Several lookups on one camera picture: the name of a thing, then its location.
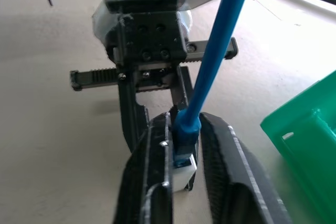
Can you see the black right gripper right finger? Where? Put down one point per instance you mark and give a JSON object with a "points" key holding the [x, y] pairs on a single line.
{"points": [[236, 182]]}

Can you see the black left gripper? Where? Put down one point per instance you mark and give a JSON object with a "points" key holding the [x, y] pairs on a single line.
{"points": [[152, 40]]}

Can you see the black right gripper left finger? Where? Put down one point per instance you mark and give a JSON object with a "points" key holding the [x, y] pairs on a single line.
{"points": [[155, 182]]}

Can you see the white coupler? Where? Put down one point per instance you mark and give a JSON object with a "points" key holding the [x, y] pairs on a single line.
{"points": [[182, 179]]}

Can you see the green plastic bin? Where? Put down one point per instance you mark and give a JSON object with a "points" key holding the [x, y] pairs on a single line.
{"points": [[309, 129]]}

